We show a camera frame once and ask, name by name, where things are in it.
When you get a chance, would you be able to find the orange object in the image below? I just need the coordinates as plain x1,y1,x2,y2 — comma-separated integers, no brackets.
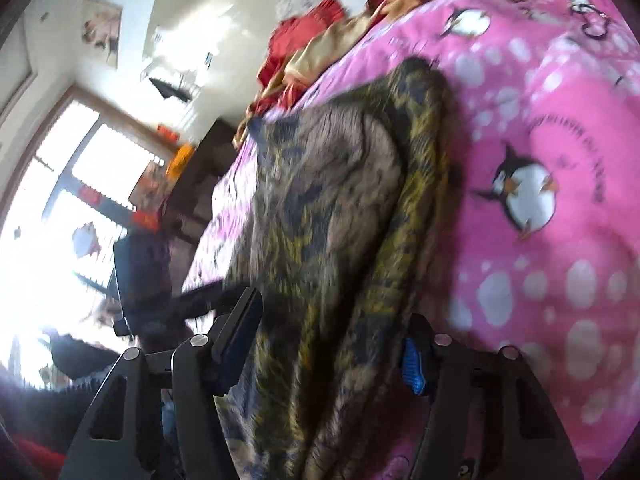
167,142,197,182

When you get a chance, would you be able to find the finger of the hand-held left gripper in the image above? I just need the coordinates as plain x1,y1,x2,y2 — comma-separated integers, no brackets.
172,279,242,322

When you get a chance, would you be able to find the pink penguin print blanket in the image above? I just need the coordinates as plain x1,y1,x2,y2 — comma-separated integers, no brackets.
182,0,640,480

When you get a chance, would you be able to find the dark wall fixture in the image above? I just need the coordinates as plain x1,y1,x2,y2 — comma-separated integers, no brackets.
149,76,195,104

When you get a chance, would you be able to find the bright window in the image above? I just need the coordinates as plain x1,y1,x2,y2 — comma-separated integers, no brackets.
0,85,177,392

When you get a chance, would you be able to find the dark wooden cabinet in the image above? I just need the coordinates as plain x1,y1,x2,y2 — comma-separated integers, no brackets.
160,119,247,247

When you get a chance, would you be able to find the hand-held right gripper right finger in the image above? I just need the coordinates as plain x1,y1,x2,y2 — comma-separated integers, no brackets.
400,312,586,480

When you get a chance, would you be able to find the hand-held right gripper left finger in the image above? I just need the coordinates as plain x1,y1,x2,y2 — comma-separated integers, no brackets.
57,286,265,480

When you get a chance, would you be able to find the dark cloth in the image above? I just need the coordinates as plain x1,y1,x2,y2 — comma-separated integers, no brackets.
47,332,122,382

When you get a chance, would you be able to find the wall poster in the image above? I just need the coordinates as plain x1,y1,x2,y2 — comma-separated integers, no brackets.
80,0,124,69

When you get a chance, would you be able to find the brown yellow patterned garment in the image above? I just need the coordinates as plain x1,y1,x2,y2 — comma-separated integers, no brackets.
220,57,452,480

